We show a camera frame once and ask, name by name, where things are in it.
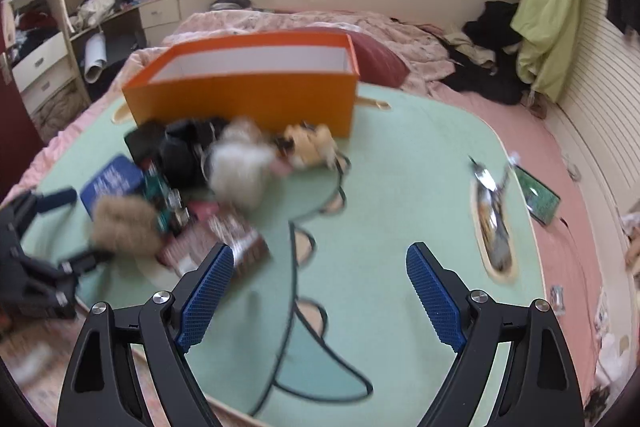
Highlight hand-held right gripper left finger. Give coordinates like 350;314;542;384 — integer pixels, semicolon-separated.
56;242;236;427

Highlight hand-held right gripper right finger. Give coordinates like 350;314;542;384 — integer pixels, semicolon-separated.
406;242;586;427

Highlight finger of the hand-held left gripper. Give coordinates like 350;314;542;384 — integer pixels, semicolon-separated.
0;188;78;238
57;248;113;289

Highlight tan fluffy pompom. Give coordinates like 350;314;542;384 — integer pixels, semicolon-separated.
90;196;166;255

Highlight blue zip case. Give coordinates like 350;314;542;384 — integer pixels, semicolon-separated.
80;155;146;218

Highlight brown snack packet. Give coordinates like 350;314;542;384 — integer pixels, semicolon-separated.
160;212;271;280

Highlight green foil packets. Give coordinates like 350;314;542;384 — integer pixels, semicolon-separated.
142;169;188;235

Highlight white fluffy pompom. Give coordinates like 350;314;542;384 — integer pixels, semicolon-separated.
207;117;276;210

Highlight black pouch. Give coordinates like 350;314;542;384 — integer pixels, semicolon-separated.
124;118;226;188

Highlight yellow doll keychain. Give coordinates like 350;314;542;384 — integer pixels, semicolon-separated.
272;123;337;170

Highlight orange cardboard box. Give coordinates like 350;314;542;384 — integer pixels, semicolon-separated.
121;32;360;138

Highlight green cartoon desktop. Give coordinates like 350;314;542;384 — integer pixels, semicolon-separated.
20;79;546;420

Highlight silver snack packet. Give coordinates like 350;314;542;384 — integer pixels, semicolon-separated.
470;157;516;273

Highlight dark red door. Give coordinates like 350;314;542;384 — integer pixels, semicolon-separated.
0;22;46;148

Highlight white drawer unit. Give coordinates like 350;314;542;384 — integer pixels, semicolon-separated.
11;32;83;114

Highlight thin silver stick sachet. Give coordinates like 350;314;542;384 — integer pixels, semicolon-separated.
497;153;519;204

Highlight smartphone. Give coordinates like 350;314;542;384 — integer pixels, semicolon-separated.
515;166;560;225

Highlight pink bed sheet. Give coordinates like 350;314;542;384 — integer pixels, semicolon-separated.
22;47;606;388

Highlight white paper roll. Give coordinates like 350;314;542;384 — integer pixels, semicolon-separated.
82;32;108;84

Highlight white shelf unit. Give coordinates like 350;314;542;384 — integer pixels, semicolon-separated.
5;0;126;118

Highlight white cloth bag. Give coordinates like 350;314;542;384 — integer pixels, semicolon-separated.
77;0;118;25

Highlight white drawer cabinet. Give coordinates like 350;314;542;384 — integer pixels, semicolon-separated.
137;0;221;32

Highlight black clothes pile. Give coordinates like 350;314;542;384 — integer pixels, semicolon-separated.
440;1;526;105

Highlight dark red pillow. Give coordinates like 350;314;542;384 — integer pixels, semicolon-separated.
290;26;408;88

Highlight beige garment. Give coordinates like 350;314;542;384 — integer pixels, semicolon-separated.
442;29;496;65

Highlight pink printed quilt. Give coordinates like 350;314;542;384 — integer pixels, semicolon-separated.
132;9;456;80

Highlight light green hanging cloth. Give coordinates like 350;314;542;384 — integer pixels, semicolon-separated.
510;0;586;105

